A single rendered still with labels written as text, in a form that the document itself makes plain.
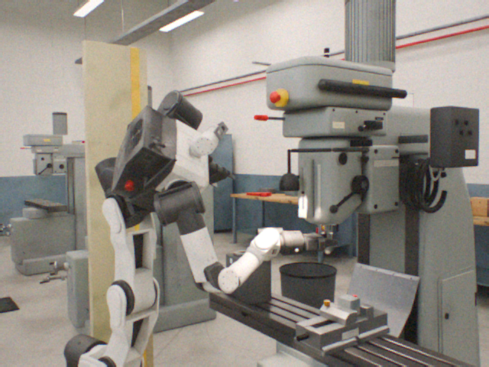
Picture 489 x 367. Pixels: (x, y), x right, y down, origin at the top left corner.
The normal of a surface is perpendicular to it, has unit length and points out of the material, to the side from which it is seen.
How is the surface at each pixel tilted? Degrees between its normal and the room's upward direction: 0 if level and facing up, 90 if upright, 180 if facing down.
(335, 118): 90
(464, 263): 89
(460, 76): 90
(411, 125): 90
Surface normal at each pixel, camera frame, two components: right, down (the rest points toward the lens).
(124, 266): -0.60, 0.05
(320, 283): 0.30, 0.11
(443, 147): -0.80, 0.04
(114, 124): 0.60, 0.04
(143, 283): 0.79, -0.13
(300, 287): -0.36, 0.11
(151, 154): 0.08, 0.76
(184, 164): 0.67, -0.52
